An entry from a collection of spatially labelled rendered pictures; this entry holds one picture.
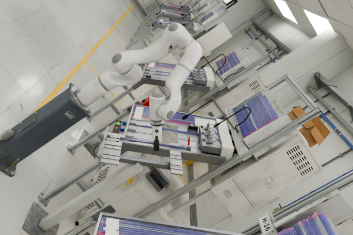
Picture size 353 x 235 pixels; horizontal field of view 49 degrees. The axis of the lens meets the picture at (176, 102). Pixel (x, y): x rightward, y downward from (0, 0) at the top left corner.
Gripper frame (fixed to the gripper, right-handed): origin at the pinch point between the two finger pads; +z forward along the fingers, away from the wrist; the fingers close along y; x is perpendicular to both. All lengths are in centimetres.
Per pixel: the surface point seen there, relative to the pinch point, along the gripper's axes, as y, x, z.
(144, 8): 913, 38, 96
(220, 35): 496, -116, 62
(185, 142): 48, -21, 25
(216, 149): 35, -41, 23
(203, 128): 63, -35, 22
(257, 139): 29, -66, 11
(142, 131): 57, 10, 21
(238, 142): 37, -56, 19
